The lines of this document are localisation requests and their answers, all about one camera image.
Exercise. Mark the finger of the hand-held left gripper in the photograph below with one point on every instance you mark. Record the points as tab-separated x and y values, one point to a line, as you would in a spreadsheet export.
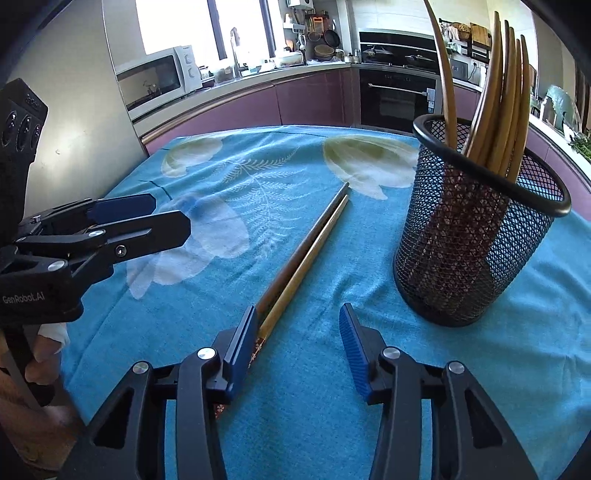
157	230
122	205

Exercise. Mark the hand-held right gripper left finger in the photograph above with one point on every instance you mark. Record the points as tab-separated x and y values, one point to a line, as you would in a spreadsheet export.
240	355

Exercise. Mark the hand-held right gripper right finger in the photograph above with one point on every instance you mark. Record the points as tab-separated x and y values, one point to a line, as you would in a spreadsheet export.
358	360

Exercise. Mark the light bamboo chopstick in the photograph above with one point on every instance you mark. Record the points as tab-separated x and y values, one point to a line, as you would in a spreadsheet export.
307	258

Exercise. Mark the black mesh utensil holder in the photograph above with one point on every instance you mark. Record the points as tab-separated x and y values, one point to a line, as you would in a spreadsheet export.
443	258

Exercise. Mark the bunch of bamboo chopsticks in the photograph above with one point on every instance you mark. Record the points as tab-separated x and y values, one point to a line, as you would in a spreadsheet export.
503	101

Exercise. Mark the person's left hand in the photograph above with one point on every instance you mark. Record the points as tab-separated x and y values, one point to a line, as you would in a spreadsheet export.
41	353

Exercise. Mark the blue floral tablecloth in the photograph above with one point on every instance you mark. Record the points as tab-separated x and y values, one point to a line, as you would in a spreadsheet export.
300	415

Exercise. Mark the grey refrigerator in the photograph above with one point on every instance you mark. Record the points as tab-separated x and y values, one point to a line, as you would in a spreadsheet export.
78	115

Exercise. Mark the white toaster oven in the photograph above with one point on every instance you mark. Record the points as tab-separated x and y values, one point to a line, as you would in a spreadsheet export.
152	81

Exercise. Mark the kitchen window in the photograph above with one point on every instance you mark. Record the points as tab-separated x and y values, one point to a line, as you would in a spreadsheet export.
175	23

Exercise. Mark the steel sink faucet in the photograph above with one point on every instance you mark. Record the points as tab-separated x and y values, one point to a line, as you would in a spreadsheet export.
235	50

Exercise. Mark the beige clay pot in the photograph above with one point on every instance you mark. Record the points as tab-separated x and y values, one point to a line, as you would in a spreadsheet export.
288	59

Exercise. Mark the hanging black pan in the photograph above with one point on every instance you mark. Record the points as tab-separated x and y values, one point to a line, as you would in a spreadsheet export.
331	37

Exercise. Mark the black built-in oven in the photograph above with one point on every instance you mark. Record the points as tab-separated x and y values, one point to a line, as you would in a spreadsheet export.
397	101

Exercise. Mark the white water heater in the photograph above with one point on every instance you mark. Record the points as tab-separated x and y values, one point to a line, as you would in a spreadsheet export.
300	3

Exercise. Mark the black wok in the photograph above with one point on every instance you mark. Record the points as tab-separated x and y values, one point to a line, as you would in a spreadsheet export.
376	54
420	60

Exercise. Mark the black range hood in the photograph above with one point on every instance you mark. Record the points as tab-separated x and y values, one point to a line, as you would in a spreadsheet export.
397	40

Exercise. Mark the silver toaster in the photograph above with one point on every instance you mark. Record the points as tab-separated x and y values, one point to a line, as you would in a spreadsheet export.
460	69

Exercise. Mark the green leafy vegetables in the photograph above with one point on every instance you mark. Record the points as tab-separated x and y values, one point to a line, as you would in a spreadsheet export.
582	147

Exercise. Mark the mint green appliance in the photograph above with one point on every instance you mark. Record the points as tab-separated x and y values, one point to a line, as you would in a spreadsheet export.
558	106

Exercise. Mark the wooden cutting board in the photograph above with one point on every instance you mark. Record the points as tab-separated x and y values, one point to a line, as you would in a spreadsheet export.
480	33

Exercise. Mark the black wall rack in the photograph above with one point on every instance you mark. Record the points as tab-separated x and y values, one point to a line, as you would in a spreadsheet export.
461	37

